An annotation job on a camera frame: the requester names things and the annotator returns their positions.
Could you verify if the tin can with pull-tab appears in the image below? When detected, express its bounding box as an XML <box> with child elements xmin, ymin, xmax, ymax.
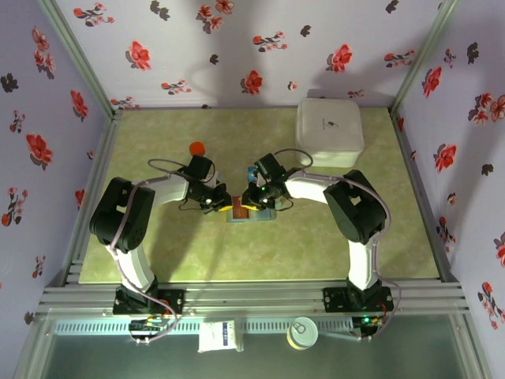
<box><xmin>286</xmin><ymin>316</ymin><xmax>320</xmax><ymax>351</ymax></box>

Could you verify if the white zip storage case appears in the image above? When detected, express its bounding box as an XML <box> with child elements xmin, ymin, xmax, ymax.
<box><xmin>294</xmin><ymin>97</ymin><xmax>365</xmax><ymax>169</ymax></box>

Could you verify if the grey-green card holder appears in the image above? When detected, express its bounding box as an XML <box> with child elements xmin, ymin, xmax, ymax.
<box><xmin>226</xmin><ymin>197</ymin><xmax>286</xmax><ymax>225</ymax></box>

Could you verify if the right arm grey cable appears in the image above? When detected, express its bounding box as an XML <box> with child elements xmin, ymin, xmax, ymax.
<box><xmin>271</xmin><ymin>148</ymin><xmax>402</xmax><ymax>343</ymax></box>

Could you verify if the white paper packet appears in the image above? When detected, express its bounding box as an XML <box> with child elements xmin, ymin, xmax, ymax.
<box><xmin>196</xmin><ymin>321</ymin><xmax>239</xmax><ymax>354</ymax></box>

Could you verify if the small circuit board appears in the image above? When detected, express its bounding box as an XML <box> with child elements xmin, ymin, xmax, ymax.
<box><xmin>352</xmin><ymin>313</ymin><xmax>387</xmax><ymax>343</ymax></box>
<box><xmin>129</xmin><ymin>314</ymin><xmax>169</xmax><ymax>345</ymax></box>

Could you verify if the slotted grey cable duct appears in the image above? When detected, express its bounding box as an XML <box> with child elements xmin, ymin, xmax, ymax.
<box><xmin>53</xmin><ymin>317</ymin><xmax>356</xmax><ymax>336</ymax></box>

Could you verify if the red credit card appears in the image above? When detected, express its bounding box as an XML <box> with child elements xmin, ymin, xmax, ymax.
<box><xmin>231</xmin><ymin>196</ymin><xmax>250</xmax><ymax>220</ymax></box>

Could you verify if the left arm grey cable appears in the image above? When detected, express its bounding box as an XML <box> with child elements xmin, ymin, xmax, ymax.
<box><xmin>109</xmin><ymin>157</ymin><xmax>190</xmax><ymax>344</ymax></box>

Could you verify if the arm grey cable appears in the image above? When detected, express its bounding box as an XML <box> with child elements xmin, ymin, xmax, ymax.
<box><xmin>109</xmin><ymin>157</ymin><xmax>190</xmax><ymax>344</ymax></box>
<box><xmin>271</xmin><ymin>148</ymin><xmax>402</xmax><ymax>343</ymax></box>

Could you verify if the aluminium side rail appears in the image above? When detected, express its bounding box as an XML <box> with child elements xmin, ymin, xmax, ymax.
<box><xmin>62</xmin><ymin>109</ymin><xmax>124</xmax><ymax>286</ymax></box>
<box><xmin>388</xmin><ymin>108</ymin><xmax>463</xmax><ymax>284</ymax></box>

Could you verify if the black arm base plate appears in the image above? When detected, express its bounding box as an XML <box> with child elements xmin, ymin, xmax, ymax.
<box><xmin>322</xmin><ymin>286</ymin><xmax>395</xmax><ymax>315</ymax></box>
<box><xmin>113</xmin><ymin>287</ymin><xmax>186</xmax><ymax>316</ymax></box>

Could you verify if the long aluminium frame rail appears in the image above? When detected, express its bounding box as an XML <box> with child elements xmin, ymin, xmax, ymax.
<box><xmin>36</xmin><ymin>279</ymin><xmax>471</xmax><ymax>317</ymax></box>

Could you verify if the aluminium corner post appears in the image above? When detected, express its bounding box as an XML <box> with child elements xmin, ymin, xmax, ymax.
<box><xmin>36</xmin><ymin>0</ymin><xmax>122</xmax><ymax>119</ymax></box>
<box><xmin>389</xmin><ymin>0</ymin><xmax>462</xmax><ymax>115</ymax></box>

